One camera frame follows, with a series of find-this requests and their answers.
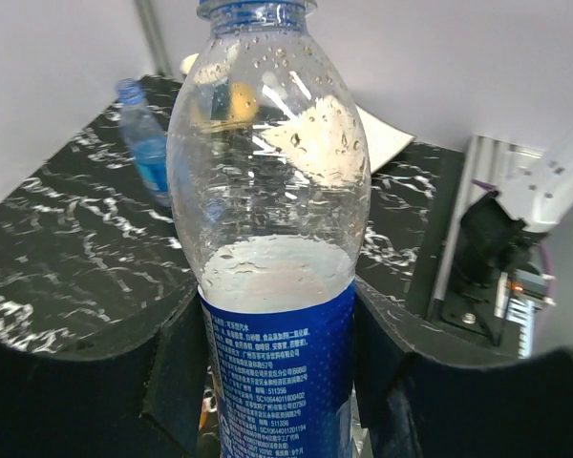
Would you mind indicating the yellow saucer plate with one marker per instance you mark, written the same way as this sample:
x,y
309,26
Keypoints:
x,y
223,106

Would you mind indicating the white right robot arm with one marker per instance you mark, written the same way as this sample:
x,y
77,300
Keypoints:
x,y
544,176

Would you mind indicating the blue cup white inside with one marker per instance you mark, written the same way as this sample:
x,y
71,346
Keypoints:
x,y
187,64

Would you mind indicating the Pepsi bottle blue cap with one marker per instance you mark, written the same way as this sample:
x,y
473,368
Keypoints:
x,y
273,251

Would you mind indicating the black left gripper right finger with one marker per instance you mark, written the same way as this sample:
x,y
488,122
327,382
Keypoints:
x,y
423,392

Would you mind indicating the clear blue water bottle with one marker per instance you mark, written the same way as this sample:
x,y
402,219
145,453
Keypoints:
x,y
145,139

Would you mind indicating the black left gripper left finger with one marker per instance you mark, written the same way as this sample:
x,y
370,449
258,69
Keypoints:
x,y
133,389

